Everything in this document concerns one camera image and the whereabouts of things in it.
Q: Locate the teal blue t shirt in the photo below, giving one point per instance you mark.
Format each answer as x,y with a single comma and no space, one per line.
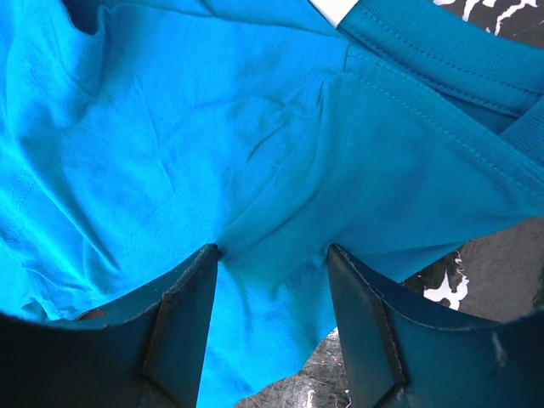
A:
133,132

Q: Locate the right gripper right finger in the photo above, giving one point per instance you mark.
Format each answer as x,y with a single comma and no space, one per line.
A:
403,350

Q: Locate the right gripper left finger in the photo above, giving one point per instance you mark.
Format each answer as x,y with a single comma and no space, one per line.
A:
145,349

